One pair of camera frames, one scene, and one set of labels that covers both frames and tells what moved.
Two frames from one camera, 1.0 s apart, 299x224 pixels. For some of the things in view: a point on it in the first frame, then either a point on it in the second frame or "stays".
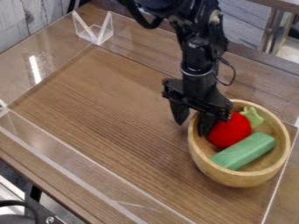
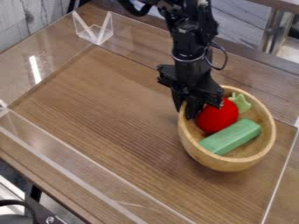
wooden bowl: (256, 171) -> (243, 157)
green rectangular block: (233, 156) -> (236, 133)
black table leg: (35, 193) stays
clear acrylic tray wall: (69, 175) stays
